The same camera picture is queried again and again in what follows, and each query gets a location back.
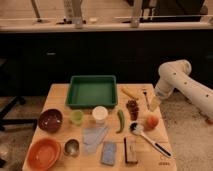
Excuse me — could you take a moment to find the silver fork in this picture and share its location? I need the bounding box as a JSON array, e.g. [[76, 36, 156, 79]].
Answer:
[[142, 89, 150, 110]]

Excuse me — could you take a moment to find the bunch of dark grapes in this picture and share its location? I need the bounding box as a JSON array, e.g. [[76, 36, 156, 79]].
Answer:
[[126, 100, 139, 121]]

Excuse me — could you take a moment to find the purple bowl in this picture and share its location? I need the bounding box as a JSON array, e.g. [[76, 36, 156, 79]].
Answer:
[[38, 109, 63, 133]]

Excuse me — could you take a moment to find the white spoon blue handle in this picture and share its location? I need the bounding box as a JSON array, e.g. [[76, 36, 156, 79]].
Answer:
[[129, 122, 172, 158]]

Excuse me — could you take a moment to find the green plastic tray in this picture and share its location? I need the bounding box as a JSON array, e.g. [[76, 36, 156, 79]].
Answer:
[[66, 75, 118, 109]]

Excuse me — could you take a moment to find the orange bowl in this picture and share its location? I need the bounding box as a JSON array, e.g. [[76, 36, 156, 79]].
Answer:
[[27, 138, 61, 171]]

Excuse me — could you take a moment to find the black office chair base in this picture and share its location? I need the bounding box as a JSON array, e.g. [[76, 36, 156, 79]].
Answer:
[[0, 58, 38, 132]]

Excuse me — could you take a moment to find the blue sponge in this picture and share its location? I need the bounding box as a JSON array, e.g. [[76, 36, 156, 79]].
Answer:
[[100, 141, 117, 166]]

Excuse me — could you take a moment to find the wooden brush block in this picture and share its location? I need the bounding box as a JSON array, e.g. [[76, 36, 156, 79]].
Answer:
[[124, 137, 138, 164]]

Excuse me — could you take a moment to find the white cup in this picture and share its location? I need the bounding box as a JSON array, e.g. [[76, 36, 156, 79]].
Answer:
[[92, 106, 108, 124]]

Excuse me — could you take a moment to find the green plastic cup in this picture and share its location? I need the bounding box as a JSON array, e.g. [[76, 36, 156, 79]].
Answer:
[[71, 110, 84, 126]]

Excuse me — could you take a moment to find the orange peach fruit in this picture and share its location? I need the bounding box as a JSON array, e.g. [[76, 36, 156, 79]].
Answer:
[[146, 115, 159, 129]]

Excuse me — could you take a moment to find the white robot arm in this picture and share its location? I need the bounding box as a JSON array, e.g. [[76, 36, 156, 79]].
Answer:
[[149, 60, 213, 122]]

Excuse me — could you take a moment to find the light blue cloth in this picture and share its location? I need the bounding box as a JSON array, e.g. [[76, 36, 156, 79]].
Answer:
[[83, 126, 109, 153]]

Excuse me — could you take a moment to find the small metal cup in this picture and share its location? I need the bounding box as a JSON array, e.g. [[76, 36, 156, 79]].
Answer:
[[64, 139, 79, 157]]

